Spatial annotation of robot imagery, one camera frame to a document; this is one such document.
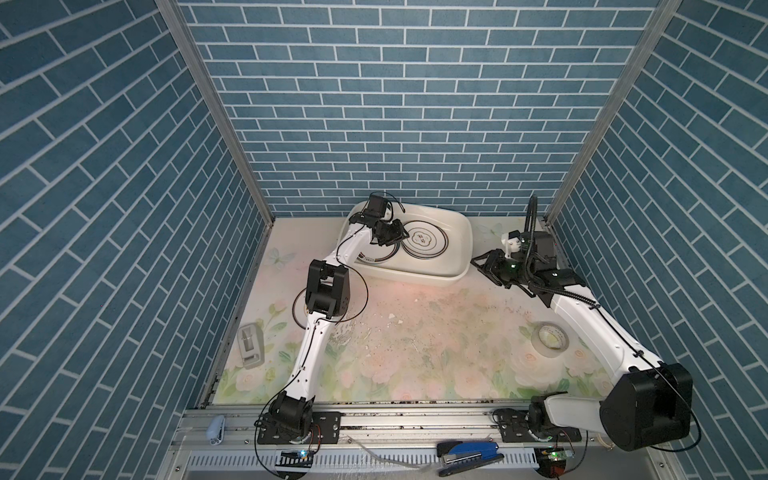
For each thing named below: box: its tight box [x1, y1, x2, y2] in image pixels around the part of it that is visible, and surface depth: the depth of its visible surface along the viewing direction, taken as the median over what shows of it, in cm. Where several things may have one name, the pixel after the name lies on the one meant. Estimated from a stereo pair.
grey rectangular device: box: [237, 322, 265, 369], surface depth 86 cm
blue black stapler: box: [437, 441, 505, 477], surface depth 70 cm
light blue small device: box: [206, 415, 225, 445], surface depth 73 cm
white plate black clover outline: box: [401, 220, 449, 260], surface depth 114 cm
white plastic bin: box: [338, 201, 473, 281], surface depth 110 cm
